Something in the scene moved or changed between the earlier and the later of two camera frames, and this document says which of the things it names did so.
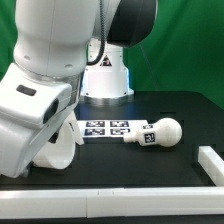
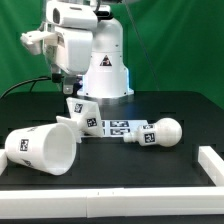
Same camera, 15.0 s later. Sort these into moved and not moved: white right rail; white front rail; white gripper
Moved: white gripper
Not moved: white front rail; white right rail
